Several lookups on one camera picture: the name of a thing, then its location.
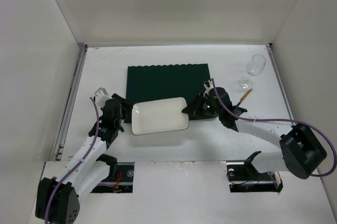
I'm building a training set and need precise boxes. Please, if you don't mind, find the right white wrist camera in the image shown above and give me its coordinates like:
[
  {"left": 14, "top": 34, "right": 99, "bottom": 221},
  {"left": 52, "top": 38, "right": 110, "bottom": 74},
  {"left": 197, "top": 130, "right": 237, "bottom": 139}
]
[{"left": 203, "top": 79, "right": 214, "bottom": 96}]

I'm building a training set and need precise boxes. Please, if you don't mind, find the left aluminium rail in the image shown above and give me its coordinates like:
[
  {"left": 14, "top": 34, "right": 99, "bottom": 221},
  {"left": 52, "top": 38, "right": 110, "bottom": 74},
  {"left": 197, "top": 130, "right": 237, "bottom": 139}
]
[{"left": 50, "top": 43, "right": 87, "bottom": 161}]

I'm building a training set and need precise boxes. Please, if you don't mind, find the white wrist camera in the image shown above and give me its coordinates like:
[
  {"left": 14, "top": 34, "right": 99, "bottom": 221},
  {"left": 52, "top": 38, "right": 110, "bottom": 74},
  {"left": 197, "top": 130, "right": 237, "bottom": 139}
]
[
  {"left": 94, "top": 87, "right": 110, "bottom": 107},
  {"left": 203, "top": 79, "right": 214, "bottom": 96}
]

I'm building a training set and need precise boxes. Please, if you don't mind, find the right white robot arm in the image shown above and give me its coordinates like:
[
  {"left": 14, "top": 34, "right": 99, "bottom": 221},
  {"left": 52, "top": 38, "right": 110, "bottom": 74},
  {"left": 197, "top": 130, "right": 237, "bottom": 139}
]
[{"left": 182, "top": 86, "right": 327, "bottom": 179}]

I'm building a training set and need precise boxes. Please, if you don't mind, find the dark green cloth placemat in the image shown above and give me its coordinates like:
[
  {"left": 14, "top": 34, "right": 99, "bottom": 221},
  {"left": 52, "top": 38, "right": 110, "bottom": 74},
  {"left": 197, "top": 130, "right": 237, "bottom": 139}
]
[{"left": 124, "top": 63, "right": 219, "bottom": 124}]

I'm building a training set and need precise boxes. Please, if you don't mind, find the clear wine glass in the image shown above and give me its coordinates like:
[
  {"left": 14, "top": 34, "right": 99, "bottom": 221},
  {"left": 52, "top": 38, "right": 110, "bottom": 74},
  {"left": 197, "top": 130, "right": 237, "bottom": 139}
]
[{"left": 239, "top": 54, "right": 266, "bottom": 90}]

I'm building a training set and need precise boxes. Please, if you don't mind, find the gold knife dark handle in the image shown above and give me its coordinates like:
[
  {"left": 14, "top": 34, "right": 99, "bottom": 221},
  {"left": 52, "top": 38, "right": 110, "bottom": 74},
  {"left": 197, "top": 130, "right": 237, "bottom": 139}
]
[{"left": 236, "top": 88, "right": 253, "bottom": 107}]

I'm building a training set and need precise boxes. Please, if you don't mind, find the white rectangular plate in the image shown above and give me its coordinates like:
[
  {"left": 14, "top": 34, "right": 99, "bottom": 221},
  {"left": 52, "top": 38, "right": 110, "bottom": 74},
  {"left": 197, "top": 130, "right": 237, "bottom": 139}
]
[{"left": 131, "top": 97, "right": 189, "bottom": 136}]

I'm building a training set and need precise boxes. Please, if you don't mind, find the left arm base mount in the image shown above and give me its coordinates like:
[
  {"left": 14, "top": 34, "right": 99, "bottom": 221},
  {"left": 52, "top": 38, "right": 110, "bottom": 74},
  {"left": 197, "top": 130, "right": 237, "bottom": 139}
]
[{"left": 91, "top": 154, "right": 135, "bottom": 194}]

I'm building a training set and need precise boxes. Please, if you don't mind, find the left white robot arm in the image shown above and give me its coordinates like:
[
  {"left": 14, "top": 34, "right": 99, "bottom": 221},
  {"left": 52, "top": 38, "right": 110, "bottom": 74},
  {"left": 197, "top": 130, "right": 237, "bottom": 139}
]
[{"left": 35, "top": 94, "right": 133, "bottom": 223}]

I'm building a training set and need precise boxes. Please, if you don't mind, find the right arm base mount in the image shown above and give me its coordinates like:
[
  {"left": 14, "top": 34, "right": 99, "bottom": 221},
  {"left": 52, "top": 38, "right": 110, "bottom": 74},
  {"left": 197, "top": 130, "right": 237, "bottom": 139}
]
[{"left": 226, "top": 151, "right": 283, "bottom": 193}]

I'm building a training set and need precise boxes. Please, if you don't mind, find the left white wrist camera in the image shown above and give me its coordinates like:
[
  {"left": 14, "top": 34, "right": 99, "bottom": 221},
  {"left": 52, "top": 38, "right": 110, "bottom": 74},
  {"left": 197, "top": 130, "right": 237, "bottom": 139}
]
[{"left": 94, "top": 87, "right": 110, "bottom": 107}]

